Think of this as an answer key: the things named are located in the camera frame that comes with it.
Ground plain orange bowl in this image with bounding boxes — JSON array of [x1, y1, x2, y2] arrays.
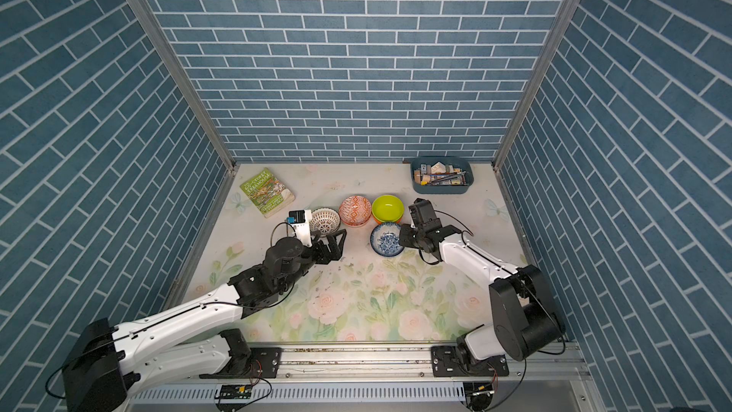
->
[[372, 215, 401, 224]]

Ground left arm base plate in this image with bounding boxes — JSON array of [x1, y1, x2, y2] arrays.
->
[[199, 347, 283, 380]]

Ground art supplies in bin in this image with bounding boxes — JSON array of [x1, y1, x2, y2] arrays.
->
[[413, 162, 467, 186]]

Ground circuit board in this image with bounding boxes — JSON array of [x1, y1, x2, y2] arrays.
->
[[215, 385, 254, 402], [462, 381, 495, 412]]

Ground blue floral bowl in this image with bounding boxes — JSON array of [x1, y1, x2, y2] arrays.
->
[[370, 222, 404, 258]]

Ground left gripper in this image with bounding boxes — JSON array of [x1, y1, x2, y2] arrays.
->
[[276, 229, 347, 293]]

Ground aluminium rail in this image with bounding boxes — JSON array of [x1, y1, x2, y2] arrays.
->
[[252, 343, 591, 383]]

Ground right circuit board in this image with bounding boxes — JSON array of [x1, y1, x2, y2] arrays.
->
[[462, 381, 495, 412]]

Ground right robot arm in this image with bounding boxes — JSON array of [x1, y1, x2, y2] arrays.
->
[[400, 198, 565, 370]]

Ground lime green bowl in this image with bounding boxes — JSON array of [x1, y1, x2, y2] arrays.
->
[[372, 195, 404, 219]]

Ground teal plastic bin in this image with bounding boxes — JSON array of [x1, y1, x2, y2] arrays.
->
[[410, 156, 475, 195]]

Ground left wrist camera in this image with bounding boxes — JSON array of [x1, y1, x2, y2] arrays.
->
[[287, 210, 312, 247]]

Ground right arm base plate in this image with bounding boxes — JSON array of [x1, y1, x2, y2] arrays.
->
[[430, 345, 509, 378]]

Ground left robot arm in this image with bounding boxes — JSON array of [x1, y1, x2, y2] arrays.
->
[[60, 230, 347, 411]]

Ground left circuit board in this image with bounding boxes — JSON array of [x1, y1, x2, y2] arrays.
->
[[215, 385, 254, 402]]

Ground red geometric pattern bowl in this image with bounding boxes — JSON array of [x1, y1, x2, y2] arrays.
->
[[339, 195, 372, 227]]

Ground dark red lattice bowl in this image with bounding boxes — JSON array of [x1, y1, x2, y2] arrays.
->
[[310, 207, 341, 237]]

